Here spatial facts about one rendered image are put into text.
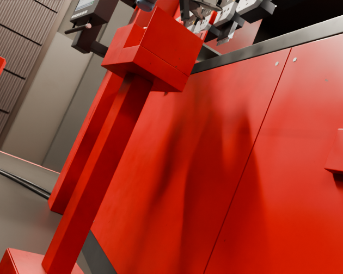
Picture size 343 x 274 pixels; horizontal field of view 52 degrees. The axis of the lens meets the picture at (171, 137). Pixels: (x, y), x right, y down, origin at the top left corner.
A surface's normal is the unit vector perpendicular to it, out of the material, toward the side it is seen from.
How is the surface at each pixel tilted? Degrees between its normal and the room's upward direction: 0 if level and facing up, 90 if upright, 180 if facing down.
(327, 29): 90
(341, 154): 90
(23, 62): 90
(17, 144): 90
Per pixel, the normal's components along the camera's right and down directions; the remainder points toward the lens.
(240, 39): 0.38, 0.04
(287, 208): -0.84, -0.39
